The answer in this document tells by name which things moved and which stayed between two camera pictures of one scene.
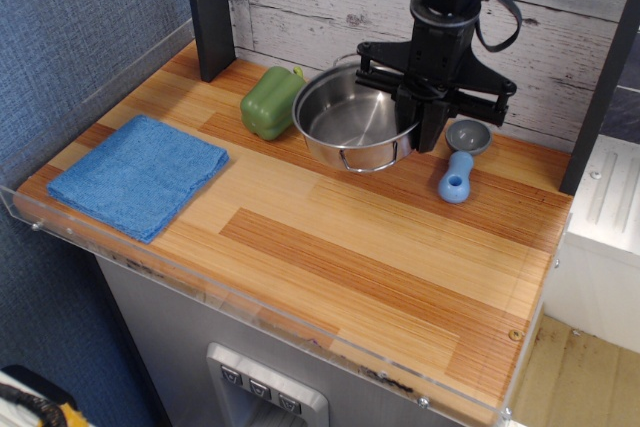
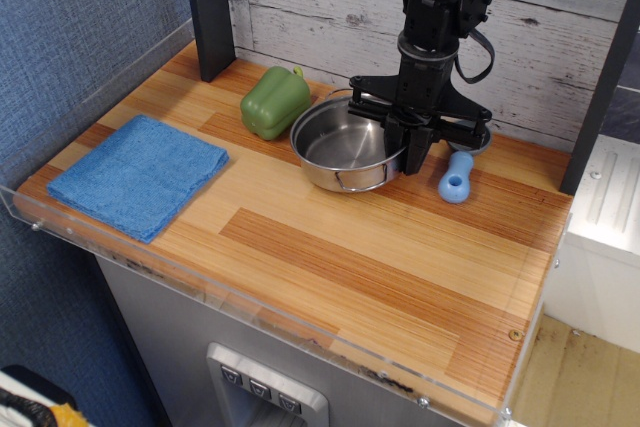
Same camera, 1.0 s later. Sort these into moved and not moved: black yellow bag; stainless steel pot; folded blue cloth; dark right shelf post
Moved: stainless steel pot
Not moved: folded blue cloth; black yellow bag; dark right shelf post
